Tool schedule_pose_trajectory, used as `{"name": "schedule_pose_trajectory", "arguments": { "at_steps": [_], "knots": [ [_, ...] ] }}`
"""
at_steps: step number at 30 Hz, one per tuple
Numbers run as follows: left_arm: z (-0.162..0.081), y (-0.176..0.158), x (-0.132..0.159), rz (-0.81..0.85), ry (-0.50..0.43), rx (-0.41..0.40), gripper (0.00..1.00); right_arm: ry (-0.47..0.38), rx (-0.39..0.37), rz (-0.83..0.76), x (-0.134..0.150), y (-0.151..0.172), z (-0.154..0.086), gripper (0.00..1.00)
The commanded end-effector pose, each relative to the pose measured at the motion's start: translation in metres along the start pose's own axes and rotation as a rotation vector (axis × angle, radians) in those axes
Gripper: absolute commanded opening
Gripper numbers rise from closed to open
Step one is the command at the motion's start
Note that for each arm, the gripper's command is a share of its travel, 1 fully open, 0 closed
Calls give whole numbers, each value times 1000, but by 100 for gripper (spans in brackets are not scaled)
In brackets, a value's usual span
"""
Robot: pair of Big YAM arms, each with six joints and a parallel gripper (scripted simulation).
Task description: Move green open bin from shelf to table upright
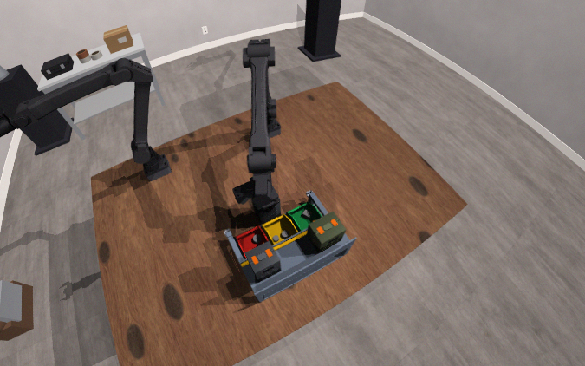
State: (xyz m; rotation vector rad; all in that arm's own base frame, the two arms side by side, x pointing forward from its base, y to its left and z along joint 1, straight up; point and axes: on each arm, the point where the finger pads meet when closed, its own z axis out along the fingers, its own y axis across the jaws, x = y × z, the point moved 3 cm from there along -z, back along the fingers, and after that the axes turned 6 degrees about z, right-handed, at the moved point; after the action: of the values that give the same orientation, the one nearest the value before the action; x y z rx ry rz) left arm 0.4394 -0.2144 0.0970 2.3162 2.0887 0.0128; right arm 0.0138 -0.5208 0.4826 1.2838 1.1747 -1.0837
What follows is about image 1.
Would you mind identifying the yellow thin bar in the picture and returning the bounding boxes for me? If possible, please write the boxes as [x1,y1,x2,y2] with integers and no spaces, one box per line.
[240,231,307,267]

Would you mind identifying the red open bin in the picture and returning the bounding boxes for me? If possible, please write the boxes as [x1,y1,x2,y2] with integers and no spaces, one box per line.
[236,225,269,252]

